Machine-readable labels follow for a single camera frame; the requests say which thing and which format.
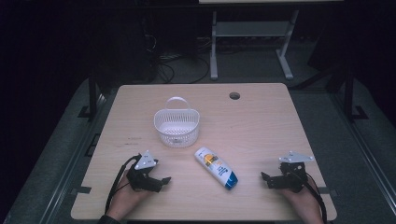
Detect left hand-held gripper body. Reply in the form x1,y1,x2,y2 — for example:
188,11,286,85
125,149,163,191

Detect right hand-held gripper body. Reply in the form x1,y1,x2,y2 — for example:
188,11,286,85
277,150,315,193

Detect white shampoo bottle blue cap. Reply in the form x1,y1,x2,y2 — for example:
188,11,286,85
193,147,239,191

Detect white plastic basket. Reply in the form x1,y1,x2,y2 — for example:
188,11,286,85
153,96,201,149

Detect person's left hand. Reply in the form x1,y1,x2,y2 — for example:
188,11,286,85
106,170,151,221

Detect person's right hand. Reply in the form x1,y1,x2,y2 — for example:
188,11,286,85
279,183,325,224

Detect grey metal stand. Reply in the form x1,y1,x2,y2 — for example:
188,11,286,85
209,8,301,81

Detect left hand-held gripper black cable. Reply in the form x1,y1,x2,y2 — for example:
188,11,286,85
104,154,142,216

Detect hand-held gripper black cable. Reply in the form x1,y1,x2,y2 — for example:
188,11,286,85
104,154,142,216
305,172,329,224

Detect right hand-held gripper black cable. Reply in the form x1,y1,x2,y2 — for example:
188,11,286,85
305,172,329,224

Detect black floor cables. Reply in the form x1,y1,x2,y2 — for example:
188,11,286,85
154,53,211,85

